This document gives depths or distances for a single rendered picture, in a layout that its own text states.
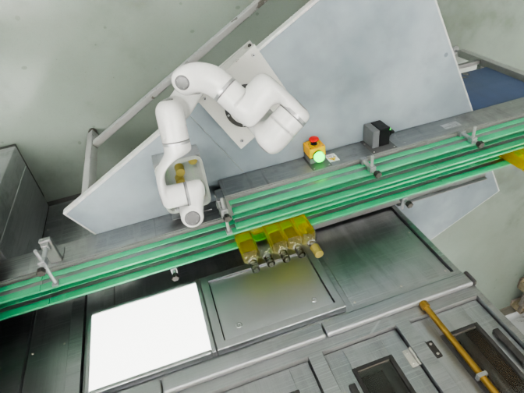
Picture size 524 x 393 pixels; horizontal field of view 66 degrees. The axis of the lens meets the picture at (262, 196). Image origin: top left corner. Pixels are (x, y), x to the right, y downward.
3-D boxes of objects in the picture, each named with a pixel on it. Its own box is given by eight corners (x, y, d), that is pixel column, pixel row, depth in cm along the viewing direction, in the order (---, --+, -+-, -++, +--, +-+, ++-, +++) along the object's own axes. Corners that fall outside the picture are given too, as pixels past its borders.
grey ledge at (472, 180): (292, 221, 185) (302, 236, 176) (291, 206, 180) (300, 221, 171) (471, 168, 201) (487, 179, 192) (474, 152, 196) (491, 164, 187)
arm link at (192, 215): (174, 188, 125) (204, 182, 127) (171, 178, 135) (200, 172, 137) (184, 231, 131) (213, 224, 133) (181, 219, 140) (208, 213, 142)
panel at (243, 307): (90, 317, 154) (86, 401, 127) (87, 313, 152) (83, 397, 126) (309, 249, 170) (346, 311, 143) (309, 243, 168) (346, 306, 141)
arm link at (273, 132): (239, 125, 128) (256, 146, 116) (267, 93, 126) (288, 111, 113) (260, 143, 134) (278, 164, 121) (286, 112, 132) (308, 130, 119)
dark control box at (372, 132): (362, 139, 176) (372, 149, 169) (362, 123, 171) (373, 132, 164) (379, 135, 177) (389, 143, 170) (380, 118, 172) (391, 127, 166)
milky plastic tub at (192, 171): (166, 203, 163) (168, 215, 156) (150, 155, 149) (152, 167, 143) (208, 191, 166) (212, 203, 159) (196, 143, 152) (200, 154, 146)
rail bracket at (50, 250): (54, 254, 157) (47, 297, 139) (34, 221, 147) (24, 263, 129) (67, 250, 158) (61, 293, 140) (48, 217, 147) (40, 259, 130)
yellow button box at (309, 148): (303, 156, 171) (309, 164, 165) (302, 140, 166) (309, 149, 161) (318, 152, 172) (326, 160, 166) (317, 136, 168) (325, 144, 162)
